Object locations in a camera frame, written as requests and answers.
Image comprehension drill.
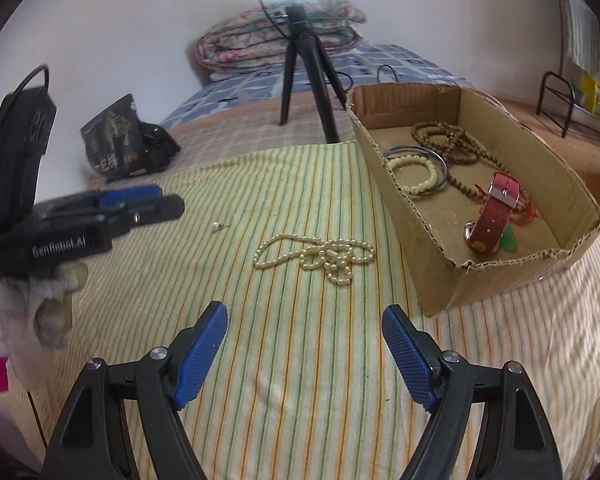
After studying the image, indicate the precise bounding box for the yellow crate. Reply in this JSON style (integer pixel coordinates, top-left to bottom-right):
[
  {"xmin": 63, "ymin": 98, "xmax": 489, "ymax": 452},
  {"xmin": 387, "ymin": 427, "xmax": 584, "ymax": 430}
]
[{"xmin": 577, "ymin": 72, "xmax": 600, "ymax": 121}]

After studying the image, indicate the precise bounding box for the black pouch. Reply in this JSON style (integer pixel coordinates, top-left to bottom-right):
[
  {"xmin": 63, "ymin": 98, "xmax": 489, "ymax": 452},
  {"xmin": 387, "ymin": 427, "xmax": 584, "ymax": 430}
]
[{"xmin": 140, "ymin": 124, "xmax": 182, "ymax": 170}]

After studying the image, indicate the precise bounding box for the black tripod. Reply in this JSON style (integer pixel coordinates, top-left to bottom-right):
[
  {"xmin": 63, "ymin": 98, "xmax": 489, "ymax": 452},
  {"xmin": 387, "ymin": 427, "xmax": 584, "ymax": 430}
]
[{"xmin": 278, "ymin": 4, "xmax": 348, "ymax": 144}]

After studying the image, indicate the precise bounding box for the yellow striped blanket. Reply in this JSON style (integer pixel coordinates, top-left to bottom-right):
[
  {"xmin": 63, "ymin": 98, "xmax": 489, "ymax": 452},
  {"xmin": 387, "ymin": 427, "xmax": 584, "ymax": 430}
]
[{"xmin": 5, "ymin": 140, "xmax": 600, "ymax": 480}]

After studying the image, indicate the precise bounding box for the person's left hand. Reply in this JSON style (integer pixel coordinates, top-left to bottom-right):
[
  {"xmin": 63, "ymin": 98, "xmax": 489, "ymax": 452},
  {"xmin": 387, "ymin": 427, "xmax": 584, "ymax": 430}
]
[{"xmin": 0, "ymin": 260, "xmax": 88, "ymax": 391}]

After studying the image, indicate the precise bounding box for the white pearl necklace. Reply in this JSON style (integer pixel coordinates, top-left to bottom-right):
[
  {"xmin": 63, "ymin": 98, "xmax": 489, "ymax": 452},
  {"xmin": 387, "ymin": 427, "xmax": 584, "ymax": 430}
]
[{"xmin": 253, "ymin": 234, "xmax": 376, "ymax": 286}]

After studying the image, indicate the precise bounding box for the brown wooden bead necklace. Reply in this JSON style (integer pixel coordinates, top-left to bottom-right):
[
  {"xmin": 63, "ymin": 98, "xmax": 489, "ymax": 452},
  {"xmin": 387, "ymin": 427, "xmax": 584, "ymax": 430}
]
[{"xmin": 411, "ymin": 120, "xmax": 536, "ymax": 226}]

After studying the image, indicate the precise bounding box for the black printed packet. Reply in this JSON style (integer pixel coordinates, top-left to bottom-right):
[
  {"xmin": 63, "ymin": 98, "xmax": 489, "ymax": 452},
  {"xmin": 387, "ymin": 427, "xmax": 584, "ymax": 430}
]
[{"xmin": 80, "ymin": 94, "xmax": 148, "ymax": 183}]

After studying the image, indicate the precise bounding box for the blue patterned bed sheet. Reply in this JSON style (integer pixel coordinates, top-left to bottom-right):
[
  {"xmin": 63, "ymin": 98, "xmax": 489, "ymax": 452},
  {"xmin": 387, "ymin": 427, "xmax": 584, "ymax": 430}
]
[{"xmin": 160, "ymin": 42, "xmax": 476, "ymax": 128}]

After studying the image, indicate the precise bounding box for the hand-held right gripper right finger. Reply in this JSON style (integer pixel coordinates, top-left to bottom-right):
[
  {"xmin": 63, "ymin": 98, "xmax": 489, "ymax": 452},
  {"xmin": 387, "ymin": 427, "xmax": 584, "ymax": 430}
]
[{"xmin": 381, "ymin": 304, "xmax": 563, "ymax": 480}]

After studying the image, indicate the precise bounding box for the black metal clothes rack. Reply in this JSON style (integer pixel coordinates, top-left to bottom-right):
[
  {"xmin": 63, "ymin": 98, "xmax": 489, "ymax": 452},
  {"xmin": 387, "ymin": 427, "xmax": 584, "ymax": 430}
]
[{"xmin": 537, "ymin": 0, "xmax": 600, "ymax": 146}]

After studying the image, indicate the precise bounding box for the floral folded quilt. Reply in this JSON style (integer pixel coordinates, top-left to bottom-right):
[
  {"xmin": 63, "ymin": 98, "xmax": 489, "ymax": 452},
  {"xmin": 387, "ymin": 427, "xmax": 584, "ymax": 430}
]
[{"xmin": 196, "ymin": 0, "xmax": 368, "ymax": 68}]

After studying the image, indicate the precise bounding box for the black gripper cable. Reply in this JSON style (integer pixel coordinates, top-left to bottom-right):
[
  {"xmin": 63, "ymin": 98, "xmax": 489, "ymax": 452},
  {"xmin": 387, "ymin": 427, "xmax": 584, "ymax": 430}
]
[{"xmin": 7, "ymin": 64, "xmax": 52, "ymax": 98}]

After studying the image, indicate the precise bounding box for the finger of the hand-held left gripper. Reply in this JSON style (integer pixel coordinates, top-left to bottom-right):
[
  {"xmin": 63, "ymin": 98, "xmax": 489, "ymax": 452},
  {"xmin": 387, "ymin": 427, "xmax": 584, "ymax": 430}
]
[
  {"xmin": 100, "ymin": 195, "xmax": 186, "ymax": 237},
  {"xmin": 87, "ymin": 184, "xmax": 164, "ymax": 211}
]

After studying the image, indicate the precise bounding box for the striped hanging towel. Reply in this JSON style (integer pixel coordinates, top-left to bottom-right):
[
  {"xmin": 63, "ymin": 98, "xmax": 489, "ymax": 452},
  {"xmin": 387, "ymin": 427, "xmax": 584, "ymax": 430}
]
[{"xmin": 562, "ymin": 0, "xmax": 600, "ymax": 73}]

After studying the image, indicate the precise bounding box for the cream bead bracelet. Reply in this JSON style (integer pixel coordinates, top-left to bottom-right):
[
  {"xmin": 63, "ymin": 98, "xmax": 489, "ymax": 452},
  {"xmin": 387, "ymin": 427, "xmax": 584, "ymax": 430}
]
[{"xmin": 387, "ymin": 155, "xmax": 441, "ymax": 196}]

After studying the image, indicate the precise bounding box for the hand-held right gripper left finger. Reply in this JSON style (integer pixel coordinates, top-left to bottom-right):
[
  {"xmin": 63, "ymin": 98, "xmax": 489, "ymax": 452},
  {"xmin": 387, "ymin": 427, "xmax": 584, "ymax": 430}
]
[{"xmin": 40, "ymin": 301, "xmax": 229, "ymax": 480}]

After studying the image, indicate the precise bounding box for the pink checked bed sheet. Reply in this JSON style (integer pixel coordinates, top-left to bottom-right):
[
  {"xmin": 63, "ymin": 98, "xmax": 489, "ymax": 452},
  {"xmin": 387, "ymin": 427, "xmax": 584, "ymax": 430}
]
[{"xmin": 160, "ymin": 105, "xmax": 361, "ymax": 171}]

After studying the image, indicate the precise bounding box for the cardboard box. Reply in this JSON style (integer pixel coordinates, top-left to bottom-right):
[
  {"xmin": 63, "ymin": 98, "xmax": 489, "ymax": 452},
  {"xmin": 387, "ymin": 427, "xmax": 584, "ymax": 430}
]
[{"xmin": 346, "ymin": 82, "xmax": 600, "ymax": 317}]

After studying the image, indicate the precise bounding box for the dark thin bangle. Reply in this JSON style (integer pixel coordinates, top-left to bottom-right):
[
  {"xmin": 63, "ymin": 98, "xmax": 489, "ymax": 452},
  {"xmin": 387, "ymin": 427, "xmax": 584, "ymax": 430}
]
[{"xmin": 384, "ymin": 146, "xmax": 448, "ymax": 195}]

